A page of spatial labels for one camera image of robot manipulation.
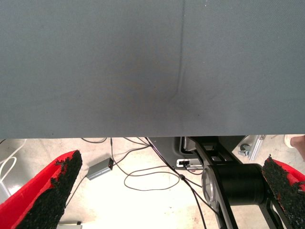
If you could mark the aluminium profile bar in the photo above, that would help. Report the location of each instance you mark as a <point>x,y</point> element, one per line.
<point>257,146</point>

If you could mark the dark grey table cloth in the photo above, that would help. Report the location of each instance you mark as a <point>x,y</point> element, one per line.
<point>95,71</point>

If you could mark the grey metal bracket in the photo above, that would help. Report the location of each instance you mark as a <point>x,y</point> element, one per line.
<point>70,225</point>

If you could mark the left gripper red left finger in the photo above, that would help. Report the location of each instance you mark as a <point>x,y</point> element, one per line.
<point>35,202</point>

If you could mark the white shoe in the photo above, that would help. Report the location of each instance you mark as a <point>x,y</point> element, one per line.
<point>288,141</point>

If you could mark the grey caster wheel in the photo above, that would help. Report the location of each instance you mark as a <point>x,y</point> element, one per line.
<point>244,150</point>

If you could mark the small grey adapter box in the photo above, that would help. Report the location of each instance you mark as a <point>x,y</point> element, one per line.
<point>98,170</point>

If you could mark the black base frame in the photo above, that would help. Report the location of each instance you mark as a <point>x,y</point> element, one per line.
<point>212,150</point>

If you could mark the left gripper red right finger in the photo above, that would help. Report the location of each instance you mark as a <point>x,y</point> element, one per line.
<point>286,190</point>

